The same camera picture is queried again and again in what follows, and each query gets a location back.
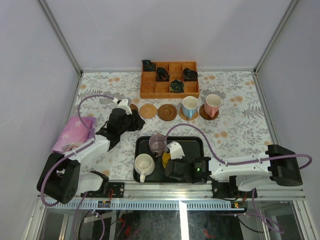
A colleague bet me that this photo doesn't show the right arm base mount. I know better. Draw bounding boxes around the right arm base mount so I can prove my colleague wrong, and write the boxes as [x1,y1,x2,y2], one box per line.
[210,175,258,199]

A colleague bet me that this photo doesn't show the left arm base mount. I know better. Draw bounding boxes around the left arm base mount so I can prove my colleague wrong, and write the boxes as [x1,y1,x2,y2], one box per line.
[87,170,125,199]

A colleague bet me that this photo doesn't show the purple cup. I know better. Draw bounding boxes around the purple cup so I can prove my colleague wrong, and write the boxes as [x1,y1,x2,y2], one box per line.
[148,133,166,157]

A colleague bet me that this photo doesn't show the white cup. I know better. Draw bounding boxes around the white cup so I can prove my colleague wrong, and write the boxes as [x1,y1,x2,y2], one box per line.
[134,153,155,183]

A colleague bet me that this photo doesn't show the rolled dark cloth green floral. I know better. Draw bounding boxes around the rolled dark cloth green floral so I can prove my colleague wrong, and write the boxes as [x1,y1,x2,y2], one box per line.
[169,79,185,94]

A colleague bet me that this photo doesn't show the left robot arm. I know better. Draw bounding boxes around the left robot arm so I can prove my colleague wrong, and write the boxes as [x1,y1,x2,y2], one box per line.
[36,108,145,204]

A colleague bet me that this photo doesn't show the pink cup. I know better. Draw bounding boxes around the pink cup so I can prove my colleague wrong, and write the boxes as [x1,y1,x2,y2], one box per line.
[204,94,222,118]

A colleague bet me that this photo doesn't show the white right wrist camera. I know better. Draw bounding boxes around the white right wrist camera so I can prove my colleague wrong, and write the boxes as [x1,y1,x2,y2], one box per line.
[168,141,185,160]

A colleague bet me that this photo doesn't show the wooden compartment tray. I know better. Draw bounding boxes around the wooden compartment tray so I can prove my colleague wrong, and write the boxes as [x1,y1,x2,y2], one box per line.
[140,61,200,99]

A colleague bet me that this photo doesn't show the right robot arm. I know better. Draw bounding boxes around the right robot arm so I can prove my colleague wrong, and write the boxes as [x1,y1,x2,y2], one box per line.
[164,142,303,198]

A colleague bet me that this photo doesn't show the rolled dark cloth orange pattern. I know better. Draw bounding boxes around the rolled dark cloth orange pattern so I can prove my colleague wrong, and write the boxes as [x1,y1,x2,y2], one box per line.
[155,67,170,82]

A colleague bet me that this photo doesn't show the rolled dark cloth right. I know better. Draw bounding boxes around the rolled dark cloth right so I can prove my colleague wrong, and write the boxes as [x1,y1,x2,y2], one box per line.
[182,67,198,82]

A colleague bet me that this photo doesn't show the black serving tray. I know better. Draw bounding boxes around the black serving tray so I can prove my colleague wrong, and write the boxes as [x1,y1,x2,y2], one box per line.
[134,136,204,184]

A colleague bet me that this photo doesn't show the rolled dark cloth back-left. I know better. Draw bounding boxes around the rolled dark cloth back-left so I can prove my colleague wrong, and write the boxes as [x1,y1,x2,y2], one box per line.
[141,59,156,72]

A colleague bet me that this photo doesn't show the dark wooden coaster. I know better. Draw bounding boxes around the dark wooden coaster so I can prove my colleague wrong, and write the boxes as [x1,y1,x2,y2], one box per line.
[129,103,139,113]
[199,104,219,121]
[157,104,177,122]

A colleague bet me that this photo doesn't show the light blue cup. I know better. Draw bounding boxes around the light blue cup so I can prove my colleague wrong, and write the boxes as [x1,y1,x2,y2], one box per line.
[182,96,199,119]

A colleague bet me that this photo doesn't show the pink patterned cloth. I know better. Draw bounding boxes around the pink patterned cloth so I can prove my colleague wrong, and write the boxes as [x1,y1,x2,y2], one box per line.
[51,116,96,153]

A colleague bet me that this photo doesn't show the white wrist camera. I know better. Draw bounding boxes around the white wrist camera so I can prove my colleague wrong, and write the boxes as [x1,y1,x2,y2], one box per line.
[112,97,132,115]
[168,141,185,160]

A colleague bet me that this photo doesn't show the woven rattan coaster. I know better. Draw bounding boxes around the woven rattan coaster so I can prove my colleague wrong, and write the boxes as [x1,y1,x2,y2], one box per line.
[179,108,199,121]
[139,103,157,119]

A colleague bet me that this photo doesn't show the yellow cup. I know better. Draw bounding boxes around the yellow cup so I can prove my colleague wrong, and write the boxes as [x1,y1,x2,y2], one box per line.
[161,152,171,169]

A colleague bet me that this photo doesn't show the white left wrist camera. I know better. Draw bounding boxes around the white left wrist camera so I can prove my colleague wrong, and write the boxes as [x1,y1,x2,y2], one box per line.
[112,97,132,115]

